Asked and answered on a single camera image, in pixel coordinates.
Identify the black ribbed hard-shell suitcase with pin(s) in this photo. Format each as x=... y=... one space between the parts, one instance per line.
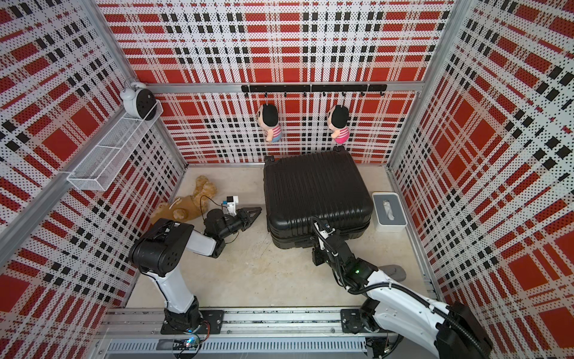
x=325 y=185

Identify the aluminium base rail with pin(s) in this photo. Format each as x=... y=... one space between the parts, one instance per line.
x=144 y=333

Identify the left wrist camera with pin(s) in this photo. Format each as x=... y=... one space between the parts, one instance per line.
x=231 y=203

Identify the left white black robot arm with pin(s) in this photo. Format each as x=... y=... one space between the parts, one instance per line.
x=158 y=252

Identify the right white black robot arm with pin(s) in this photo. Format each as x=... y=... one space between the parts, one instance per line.
x=445 y=330

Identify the hanging doll pink shorts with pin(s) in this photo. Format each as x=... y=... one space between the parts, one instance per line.
x=337 y=121

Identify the white alarm clock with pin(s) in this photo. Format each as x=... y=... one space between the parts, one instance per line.
x=139 y=102

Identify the white wire mesh shelf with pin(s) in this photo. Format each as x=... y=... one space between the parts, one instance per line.
x=99 y=168

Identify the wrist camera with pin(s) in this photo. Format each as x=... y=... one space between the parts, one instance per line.
x=231 y=203
x=322 y=231

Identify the black wall hook rail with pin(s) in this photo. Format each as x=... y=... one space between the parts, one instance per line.
x=314 y=88

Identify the brown teddy bear plush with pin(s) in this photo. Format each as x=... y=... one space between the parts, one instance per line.
x=188 y=207

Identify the hanging doll blue shorts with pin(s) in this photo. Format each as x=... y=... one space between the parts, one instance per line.
x=268 y=120

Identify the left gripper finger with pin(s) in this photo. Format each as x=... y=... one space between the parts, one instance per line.
x=251 y=210
x=248 y=221

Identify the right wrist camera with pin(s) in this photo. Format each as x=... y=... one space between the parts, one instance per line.
x=322 y=231

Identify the white tissue box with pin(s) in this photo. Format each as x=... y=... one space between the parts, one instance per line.
x=389 y=212

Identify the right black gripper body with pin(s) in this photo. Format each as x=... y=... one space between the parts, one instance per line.
x=321 y=256

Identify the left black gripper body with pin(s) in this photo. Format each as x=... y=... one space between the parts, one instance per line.
x=233 y=224

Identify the grey cloth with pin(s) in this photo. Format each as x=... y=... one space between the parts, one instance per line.
x=397 y=273

